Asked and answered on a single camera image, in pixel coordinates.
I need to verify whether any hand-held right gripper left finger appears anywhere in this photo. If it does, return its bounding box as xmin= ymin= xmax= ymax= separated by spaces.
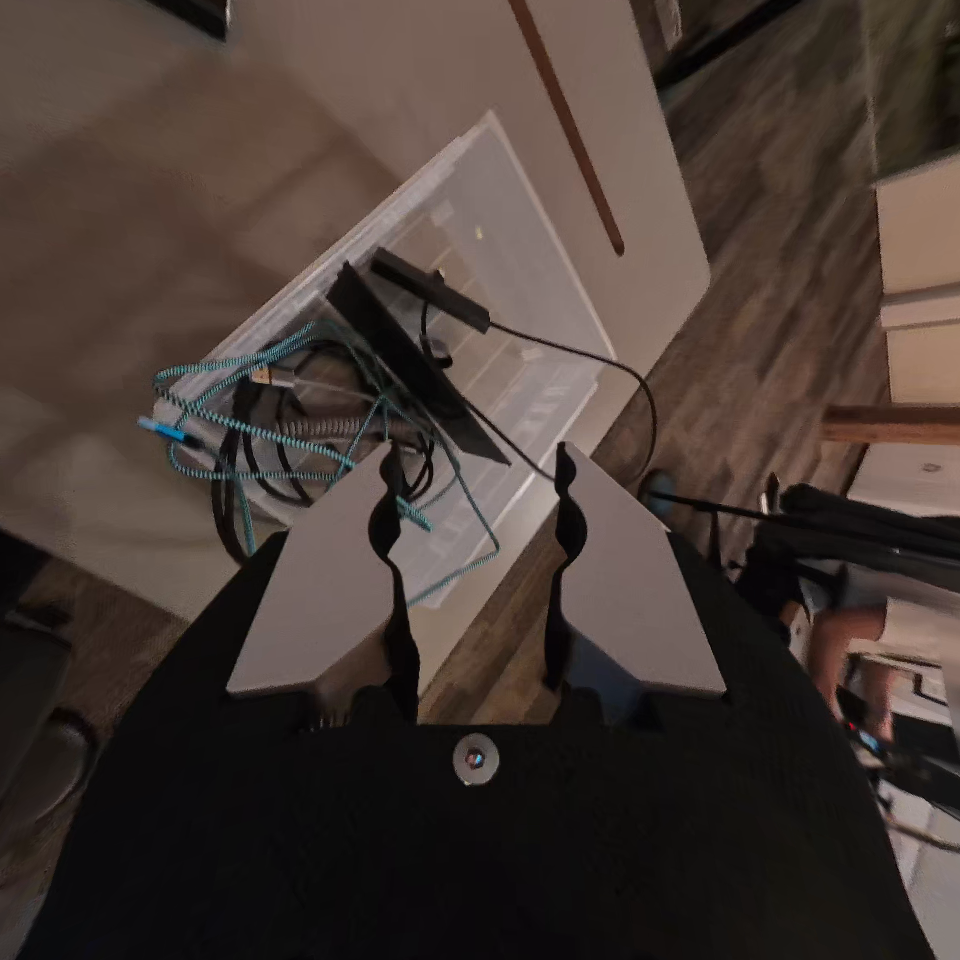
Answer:
xmin=226 ymin=441 xmax=421 ymax=726

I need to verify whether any wooden post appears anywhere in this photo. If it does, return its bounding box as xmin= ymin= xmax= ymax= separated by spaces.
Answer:
xmin=821 ymin=405 xmax=960 ymax=449

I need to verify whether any person's black shoe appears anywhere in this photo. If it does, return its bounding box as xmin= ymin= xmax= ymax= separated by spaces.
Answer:
xmin=0 ymin=705 xmax=102 ymax=856

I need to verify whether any clear plastic bin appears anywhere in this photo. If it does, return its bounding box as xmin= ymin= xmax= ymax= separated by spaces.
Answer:
xmin=152 ymin=109 xmax=620 ymax=610

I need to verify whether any black chair with jacket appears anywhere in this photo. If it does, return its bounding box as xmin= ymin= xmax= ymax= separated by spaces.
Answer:
xmin=738 ymin=480 xmax=960 ymax=624

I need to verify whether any thin black hub cable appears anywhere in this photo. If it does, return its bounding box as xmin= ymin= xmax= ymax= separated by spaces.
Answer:
xmin=420 ymin=296 xmax=660 ymax=500

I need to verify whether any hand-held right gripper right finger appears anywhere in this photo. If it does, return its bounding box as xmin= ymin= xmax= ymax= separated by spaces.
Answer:
xmin=543 ymin=441 xmax=729 ymax=723

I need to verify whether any teal black braided usb cable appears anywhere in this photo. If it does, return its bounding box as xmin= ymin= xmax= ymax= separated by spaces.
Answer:
xmin=137 ymin=322 xmax=502 ymax=609

